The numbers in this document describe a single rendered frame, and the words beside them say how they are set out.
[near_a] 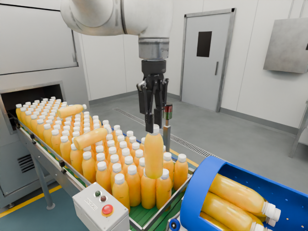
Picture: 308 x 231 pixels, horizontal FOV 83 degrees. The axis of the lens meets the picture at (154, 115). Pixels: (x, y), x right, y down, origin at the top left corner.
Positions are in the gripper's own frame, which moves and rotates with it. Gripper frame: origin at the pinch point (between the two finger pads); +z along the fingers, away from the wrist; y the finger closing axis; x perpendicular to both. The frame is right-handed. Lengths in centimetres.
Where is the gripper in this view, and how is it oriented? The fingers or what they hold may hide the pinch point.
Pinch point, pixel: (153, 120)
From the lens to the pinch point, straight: 60.3
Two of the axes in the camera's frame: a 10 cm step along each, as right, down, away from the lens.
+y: 6.5, -3.0, 7.0
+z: 0.0, 9.2, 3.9
